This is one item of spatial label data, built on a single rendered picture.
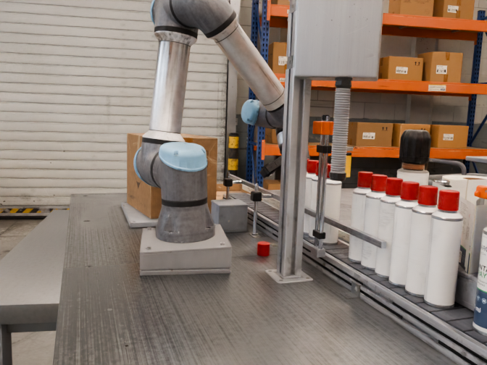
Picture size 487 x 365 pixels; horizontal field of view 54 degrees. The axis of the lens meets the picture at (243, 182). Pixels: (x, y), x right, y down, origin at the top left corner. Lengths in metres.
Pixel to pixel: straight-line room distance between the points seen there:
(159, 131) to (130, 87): 4.11
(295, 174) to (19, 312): 0.63
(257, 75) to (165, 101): 0.25
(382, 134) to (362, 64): 4.31
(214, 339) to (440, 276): 0.40
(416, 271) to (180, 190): 0.56
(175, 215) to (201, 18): 0.48
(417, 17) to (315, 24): 4.42
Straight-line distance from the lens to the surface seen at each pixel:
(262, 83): 1.29
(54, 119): 5.47
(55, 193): 5.55
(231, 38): 1.24
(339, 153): 0.99
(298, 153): 1.08
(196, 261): 1.13
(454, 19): 5.64
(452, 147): 5.74
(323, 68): 1.02
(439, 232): 0.89
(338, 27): 1.02
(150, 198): 1.60
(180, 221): 1.16
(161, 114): 1.29
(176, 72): 1.30
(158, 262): 1.12
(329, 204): 1.22
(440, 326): 0.87
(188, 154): 1.15
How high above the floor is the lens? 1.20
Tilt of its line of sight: 8 degrees down
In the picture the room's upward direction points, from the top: 2 degrees clockwise
